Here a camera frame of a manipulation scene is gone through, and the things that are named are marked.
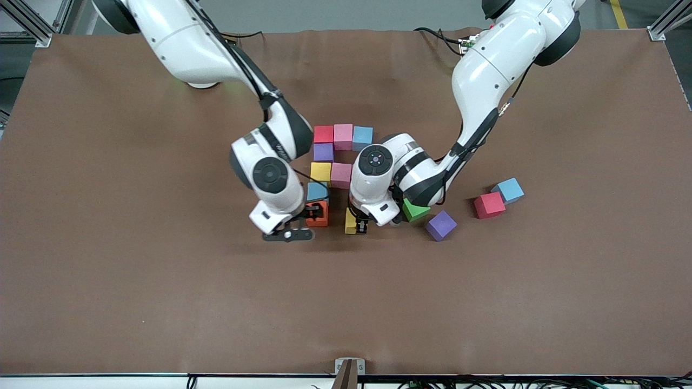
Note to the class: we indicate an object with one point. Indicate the orange foam cube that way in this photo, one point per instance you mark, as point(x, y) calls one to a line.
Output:
point(323, 220)

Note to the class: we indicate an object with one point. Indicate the yellow foam cube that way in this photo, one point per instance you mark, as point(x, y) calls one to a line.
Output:
point(350, 222)
point(320, 172)

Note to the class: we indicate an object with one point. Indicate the blue foam cube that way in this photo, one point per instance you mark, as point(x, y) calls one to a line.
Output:
point(509, 190)
point(316, 190)
point(363, 138)

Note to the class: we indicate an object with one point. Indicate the pink foam cube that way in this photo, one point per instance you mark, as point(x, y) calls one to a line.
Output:
point(343, 136)
point(341, 175)

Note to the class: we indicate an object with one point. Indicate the purple foam cube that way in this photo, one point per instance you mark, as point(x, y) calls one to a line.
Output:
point(323, 152)
point(441, 226)

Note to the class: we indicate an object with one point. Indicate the red foam cube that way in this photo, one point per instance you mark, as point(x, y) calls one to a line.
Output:
point(490, 205)
point(324, 134)

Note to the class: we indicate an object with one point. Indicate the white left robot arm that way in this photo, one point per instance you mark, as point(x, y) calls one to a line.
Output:
point(486, 70)

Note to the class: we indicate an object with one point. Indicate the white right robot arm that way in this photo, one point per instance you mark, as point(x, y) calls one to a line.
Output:
point(270, 162)

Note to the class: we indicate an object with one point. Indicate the green foam cube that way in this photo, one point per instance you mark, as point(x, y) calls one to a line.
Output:
point(416, 212)

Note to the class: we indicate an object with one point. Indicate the brown table mat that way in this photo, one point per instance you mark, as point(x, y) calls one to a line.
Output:
point(162, 302)

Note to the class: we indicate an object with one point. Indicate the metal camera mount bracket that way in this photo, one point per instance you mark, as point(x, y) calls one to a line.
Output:
point(348, 373)

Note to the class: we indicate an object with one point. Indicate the aluminium frame post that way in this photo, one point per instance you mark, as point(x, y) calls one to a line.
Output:
point(662, 27)
point(32, 27)

